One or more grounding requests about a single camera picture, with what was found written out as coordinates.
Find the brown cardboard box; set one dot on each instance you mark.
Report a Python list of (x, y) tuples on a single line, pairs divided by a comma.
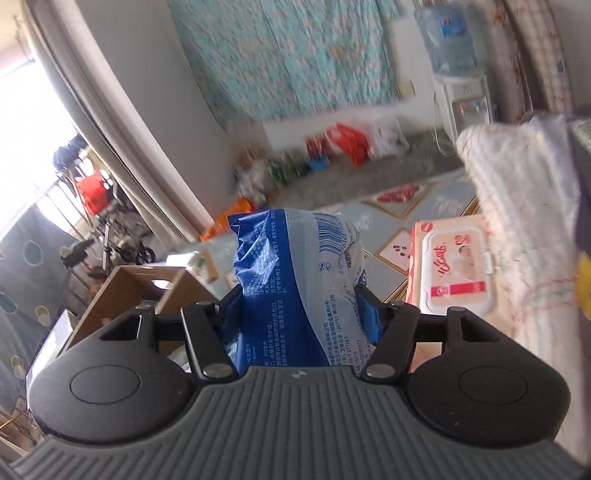
[(120, 295)]

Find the grey dotted blanket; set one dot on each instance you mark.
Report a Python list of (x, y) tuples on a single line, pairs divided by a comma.
[(27, 277)]

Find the white plastic bag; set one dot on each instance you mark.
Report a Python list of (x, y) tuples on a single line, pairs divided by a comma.
[(385, 138)]

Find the white towel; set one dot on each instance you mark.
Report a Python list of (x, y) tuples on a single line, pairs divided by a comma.
[(521, 207)]

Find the green bottle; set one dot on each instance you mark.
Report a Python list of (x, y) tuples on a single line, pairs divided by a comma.
[(277, 174)]

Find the red plastic chair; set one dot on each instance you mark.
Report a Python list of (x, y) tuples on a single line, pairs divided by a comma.
[(92, 191)]

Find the patterned play mat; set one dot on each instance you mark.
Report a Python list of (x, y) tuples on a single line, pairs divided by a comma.
[(383, 226)]

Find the blue wet wipes pack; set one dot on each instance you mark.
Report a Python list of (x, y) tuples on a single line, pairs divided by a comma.
[(295, 286)]

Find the small blue toy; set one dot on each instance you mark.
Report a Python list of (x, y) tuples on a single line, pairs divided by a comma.
[(317, 164)]

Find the orange bag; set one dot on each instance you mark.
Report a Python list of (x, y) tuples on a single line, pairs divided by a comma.
[(235, 205)]

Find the plaid mattress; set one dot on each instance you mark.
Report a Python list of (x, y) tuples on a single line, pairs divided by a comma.
[(547, 50)]

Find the white flat panel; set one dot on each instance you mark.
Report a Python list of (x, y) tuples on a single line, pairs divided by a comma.
[(51, 341)]

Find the blue water bottle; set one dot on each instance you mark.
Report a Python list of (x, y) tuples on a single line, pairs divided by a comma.
[(445, 37)]

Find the dark hanging clothing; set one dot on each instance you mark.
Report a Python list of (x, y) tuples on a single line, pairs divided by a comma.
[(69, 152)]

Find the pink wet wipes pack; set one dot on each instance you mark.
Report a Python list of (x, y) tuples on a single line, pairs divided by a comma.
[(457, 272)]

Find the white water dispenser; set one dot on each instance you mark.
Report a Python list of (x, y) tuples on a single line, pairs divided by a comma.
[(461, 97)]

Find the teal floral cloth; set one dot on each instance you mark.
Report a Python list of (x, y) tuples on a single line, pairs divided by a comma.
[(286, 60)]

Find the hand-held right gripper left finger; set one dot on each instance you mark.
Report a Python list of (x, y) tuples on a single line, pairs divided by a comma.
[(228, 309)]

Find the red plastic bag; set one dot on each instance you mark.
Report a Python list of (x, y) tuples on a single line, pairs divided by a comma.
[(348, 141)]

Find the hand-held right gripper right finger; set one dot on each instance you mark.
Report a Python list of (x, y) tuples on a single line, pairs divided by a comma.
[(369, 314)]

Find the grey curtain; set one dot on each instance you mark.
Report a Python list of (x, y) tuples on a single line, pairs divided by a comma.
[(138, 120)]

